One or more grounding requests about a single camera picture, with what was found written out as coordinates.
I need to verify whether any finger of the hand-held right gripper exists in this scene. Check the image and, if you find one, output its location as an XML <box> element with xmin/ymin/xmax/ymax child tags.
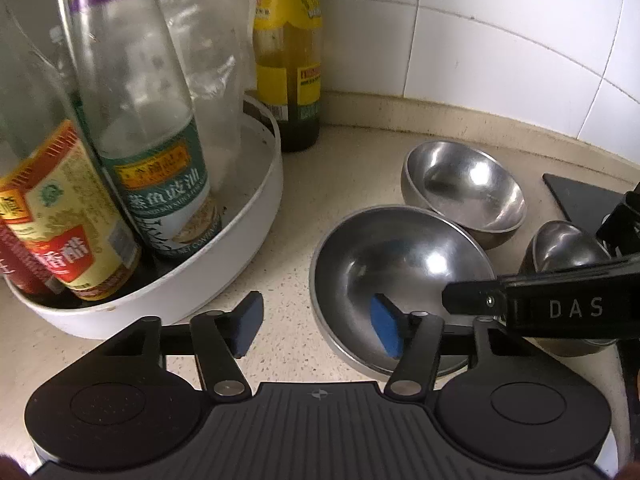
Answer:
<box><xmin>442</xmin><ymin>276</ymin><xmax>509</xmax><ymax>319</ymax></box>
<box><xmin>594</xmin><ymin>190</ymin><xmax>640</xmax><ymax>262</ymax></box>

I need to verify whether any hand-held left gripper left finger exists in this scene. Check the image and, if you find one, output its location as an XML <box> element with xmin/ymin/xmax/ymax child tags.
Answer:
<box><xmin>95</xmin><ymin>290</ymin><xmax>265</xmax><ymax>404</ymax></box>

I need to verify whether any medium steel bowl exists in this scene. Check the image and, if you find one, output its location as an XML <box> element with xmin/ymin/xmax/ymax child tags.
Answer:
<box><xmin>400</xmin><ymin>140</ymin><xmax>529</xmax><ymax>250</ymax></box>

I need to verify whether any black gas stove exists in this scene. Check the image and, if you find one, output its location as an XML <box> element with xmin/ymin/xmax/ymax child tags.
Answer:
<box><xmin>542</xmin><ymin>173</ymin><xmax>640</xmax><ymax>397</ymax></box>

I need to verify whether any large steel bowl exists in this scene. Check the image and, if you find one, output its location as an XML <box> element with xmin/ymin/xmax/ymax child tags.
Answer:
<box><xmin>308</xmin><ymin>204</ymin><xmax>499</xmax><ymax>380</ymax></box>

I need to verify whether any white round tray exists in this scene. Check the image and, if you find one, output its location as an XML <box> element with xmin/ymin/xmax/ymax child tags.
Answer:
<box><xmin>0</xmin><ymin>0</ymin><xmax>285</xmax><ymax>340</ymax></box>

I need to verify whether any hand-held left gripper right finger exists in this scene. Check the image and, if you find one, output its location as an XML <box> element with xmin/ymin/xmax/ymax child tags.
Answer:
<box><xmin>369</xmin><ymin>293</ymin><xmax>551</xmax><ymax>402</ymax></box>

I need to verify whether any clear plastic bag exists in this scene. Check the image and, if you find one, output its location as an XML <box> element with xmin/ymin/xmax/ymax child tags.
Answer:
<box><xmin>149</xmin><ymin>0</ymin><xmax>252</xmax><ymax>172</ymax></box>

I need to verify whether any small steel bowl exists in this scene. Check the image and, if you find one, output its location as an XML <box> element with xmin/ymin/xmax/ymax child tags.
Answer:
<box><xmin>518</xmin><ymin>219</ymin><xmax>619</xmax><ymax>359</ymax></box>

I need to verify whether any green yellow label bottle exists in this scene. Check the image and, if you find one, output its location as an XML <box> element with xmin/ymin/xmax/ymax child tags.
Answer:
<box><xmin>252</xmin><ymin>0</ymin><xmax>324</xmax><ymax>154</ymax></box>

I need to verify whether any purple label sauce bottle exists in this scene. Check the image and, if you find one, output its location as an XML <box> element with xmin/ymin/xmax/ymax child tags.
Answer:
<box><xmin>64</xmin><ymin>0</ymin><xmax>224</xmax><ymax>261</ymax></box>

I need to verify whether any red label sauce bottle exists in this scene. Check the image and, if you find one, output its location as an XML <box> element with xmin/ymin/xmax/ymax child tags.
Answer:
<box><xmin>0</xmin><ymin>229</ymin><xmax>57</xmax><ymax>296</ymax></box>

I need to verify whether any yellow cap vinegar bottle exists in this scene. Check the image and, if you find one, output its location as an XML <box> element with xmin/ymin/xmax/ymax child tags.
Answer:
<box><xmin>0</xmin><ymin>0</ymin><xmax>144</xmax><ymax>302</ymax></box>

